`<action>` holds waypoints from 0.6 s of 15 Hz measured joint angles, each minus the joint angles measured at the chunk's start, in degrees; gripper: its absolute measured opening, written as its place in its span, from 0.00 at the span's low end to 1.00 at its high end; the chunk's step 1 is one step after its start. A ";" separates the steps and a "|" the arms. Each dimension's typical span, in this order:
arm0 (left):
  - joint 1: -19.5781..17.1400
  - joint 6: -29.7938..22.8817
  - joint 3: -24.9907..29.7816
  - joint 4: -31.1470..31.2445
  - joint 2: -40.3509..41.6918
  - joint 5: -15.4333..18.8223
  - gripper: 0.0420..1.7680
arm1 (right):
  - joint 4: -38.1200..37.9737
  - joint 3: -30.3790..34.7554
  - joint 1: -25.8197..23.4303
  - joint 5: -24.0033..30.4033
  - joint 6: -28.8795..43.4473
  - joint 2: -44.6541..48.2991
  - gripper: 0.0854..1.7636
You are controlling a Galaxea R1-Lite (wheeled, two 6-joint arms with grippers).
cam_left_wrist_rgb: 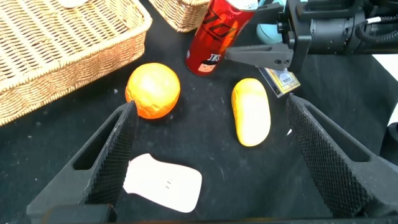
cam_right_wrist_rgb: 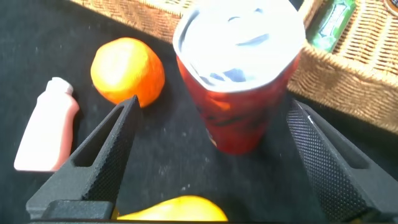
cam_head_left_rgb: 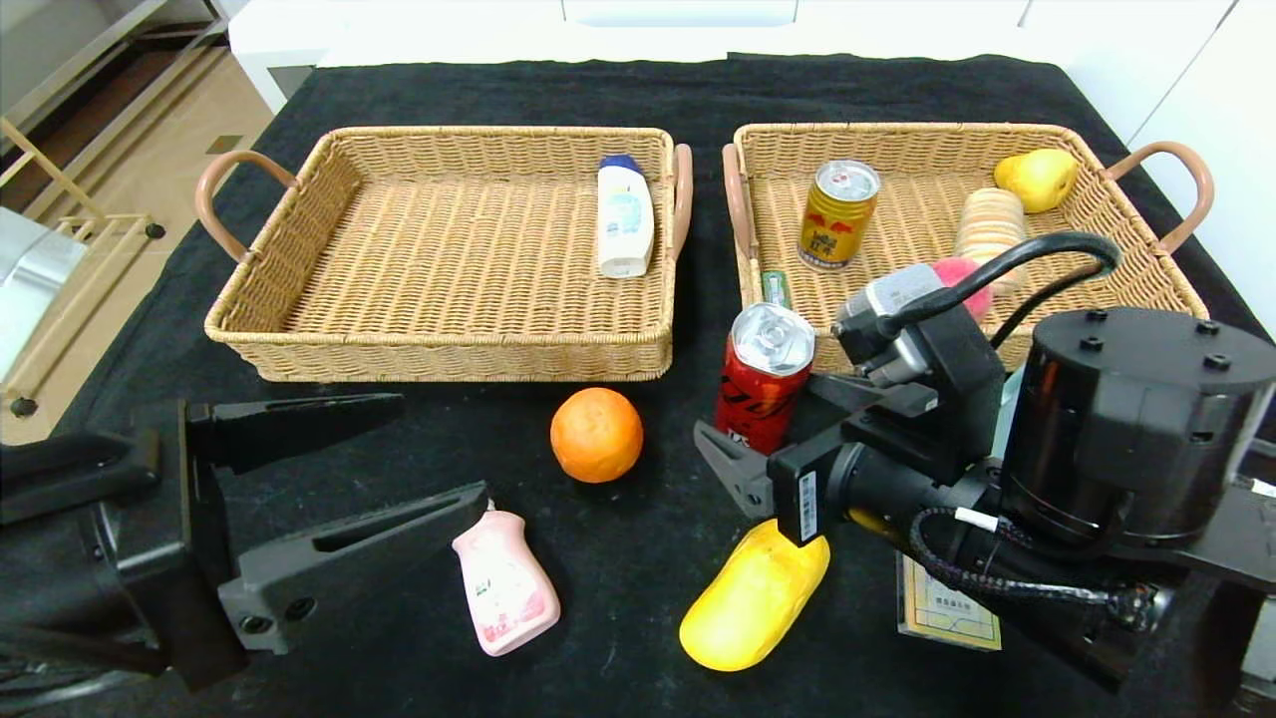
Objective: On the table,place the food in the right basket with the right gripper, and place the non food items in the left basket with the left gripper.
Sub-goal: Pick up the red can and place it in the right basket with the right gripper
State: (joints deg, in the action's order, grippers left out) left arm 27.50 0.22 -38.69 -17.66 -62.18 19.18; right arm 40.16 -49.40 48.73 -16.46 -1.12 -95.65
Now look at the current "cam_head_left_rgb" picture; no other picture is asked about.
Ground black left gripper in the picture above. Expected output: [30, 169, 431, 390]
[0, 392, 490, 693]

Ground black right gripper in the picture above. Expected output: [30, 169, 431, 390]
[692, 374, 983, 547]

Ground red cola can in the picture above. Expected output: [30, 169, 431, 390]
[714, 302, 816, 458]

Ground yellow mango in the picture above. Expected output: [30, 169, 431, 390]
[679, 519, 831, 673]

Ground pink plastic bottle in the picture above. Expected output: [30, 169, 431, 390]
[452, 504, 562, 657]

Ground wicker basket holding food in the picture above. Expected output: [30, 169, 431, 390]
[722, 122, 1215, 378]

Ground wicker basket holding lotion bottle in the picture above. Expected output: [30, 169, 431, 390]
[195, 126, 695, 384]

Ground orange fruit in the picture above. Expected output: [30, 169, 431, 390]
[550, 387, 645, 485]

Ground gold energy drink can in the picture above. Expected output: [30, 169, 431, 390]
[797, 160, 882, 272]

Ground playing card box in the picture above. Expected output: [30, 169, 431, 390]
[897, 553, 1003, 653]

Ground pink peach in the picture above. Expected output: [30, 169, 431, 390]
[932, 257, 995, 322]

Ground white lotion bottle blue cap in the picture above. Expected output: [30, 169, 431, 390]
[597, 155, 656, 280]

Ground yellow pear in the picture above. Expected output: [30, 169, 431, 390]
[993, 149, 1080, 214]

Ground white low cabinet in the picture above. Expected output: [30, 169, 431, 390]
[227, 0, 1068, 113]

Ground white cabinet doors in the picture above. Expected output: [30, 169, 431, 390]
[1017, 0, 1276, 340]

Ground grey metal shelf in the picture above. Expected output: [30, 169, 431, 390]
[0, 0, 232, 131]

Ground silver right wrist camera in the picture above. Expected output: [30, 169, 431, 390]
[832, 263, 958, 388]

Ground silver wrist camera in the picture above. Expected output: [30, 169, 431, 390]
[832, 263, 958, 388]
[0, 207, 89, 385]

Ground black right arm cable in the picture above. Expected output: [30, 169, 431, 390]
[877, 231, 1122, 350]

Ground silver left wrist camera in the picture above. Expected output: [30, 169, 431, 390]
[0, 207, 89, 385]

